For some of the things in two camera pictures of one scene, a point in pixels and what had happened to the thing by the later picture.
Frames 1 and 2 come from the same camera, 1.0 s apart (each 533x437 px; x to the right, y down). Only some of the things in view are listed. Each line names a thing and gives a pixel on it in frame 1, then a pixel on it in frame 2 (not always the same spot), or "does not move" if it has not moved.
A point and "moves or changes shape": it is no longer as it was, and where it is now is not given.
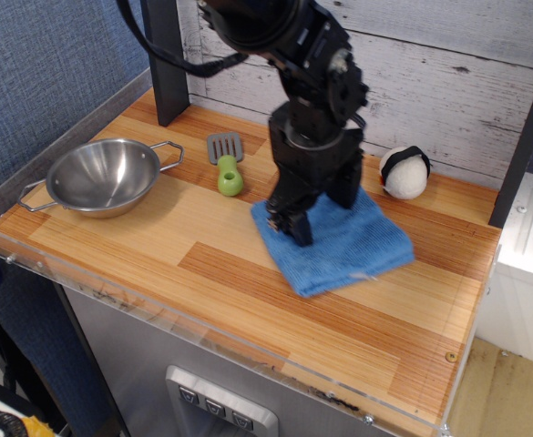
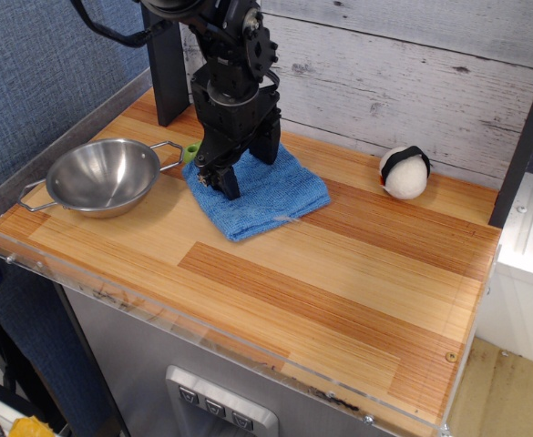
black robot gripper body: (301, 154) -> (232, 108)
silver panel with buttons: (200, 406) does not move
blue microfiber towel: (348, 245) -> (271, 194)
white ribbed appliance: (520, 312) does not move
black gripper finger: (299, 228) -> (230, 185)
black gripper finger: (345, 184) -> (266, 146)
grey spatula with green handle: (226, 150) moves or changes shape
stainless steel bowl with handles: (102, 177) does not move
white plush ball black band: (404, 172) does not move
